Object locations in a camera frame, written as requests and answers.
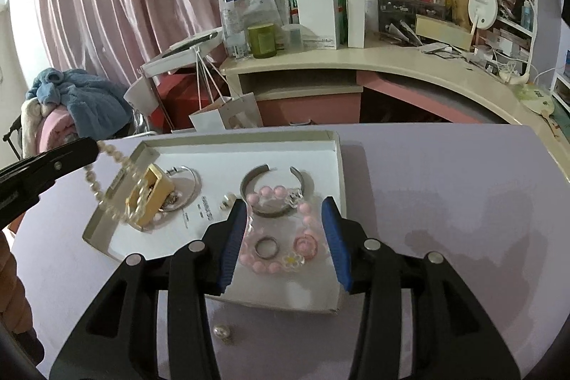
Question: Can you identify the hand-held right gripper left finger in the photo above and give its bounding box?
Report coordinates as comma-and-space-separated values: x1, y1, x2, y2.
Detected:
49, 198, 248, 380

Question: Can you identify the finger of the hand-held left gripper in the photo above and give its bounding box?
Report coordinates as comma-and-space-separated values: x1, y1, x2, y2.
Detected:
0, 138, 99, 189
0, 179, 58, 226

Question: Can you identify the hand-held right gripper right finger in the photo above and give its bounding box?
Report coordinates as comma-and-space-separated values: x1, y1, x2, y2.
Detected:
321, 197, 519, 380

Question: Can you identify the silver ring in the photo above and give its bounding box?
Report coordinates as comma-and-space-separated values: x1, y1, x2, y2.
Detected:
254, 236, 281, 260

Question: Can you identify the pink bead bracelet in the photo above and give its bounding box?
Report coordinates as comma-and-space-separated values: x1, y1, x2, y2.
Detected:
238, 184, 332, 275

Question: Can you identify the white pearl bracelet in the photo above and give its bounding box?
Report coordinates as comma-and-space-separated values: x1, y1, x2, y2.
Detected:
83, 141, 154, 225

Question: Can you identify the silver cuff bracelet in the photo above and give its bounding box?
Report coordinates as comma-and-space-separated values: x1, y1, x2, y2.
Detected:
239, 164, 315, 218

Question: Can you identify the thin silver bangle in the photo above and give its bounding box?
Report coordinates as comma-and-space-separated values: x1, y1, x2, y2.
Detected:
154, 165, 202, 214

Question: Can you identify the shallow grey cardboard box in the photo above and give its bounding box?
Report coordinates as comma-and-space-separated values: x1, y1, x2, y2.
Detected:
81, 130, 347, 315

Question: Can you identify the pink folded blanket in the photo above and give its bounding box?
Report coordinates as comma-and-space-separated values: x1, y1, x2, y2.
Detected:
33, 106, 85, 153

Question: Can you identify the blue fleece garment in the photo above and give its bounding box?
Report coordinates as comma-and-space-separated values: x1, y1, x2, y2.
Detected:
26, 68, 132, 140

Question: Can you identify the black chair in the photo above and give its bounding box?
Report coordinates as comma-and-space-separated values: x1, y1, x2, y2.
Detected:
2, 115, 27, 158

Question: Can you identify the lilac tablecloth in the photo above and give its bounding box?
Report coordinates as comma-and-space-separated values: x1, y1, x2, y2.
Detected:
9, 124, 570, 380

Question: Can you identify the white paper bag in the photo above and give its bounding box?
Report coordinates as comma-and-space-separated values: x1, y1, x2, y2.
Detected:
189, 93, 263, 131

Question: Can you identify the beige curved desk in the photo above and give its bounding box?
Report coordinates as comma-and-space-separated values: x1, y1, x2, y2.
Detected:
220, 37, 570, 185

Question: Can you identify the green glass jar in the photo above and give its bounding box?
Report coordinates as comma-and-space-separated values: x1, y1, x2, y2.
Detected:
248, 24, 278, 59

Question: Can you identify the small clear jar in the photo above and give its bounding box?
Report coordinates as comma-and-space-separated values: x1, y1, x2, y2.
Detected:
281, 24, 304, 53

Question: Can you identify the white carton box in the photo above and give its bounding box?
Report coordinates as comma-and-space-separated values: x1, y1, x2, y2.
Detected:
296, 0, 338, 50

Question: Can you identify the tall narrow white carton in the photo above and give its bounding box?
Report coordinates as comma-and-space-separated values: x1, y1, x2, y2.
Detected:
347, 0, 367, 49

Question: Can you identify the beige rectangular box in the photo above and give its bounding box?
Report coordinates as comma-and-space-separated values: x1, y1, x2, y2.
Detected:
415, 15, 473, 51

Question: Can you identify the green hand fan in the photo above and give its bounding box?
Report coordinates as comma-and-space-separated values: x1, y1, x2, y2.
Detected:
517, 84, 557, 116

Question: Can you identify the round white mirror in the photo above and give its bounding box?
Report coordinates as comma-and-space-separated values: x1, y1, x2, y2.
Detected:
467, 0, 496, 51

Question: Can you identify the white desk lamp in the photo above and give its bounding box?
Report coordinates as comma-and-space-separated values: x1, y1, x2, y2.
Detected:
494, 0, 539, 84

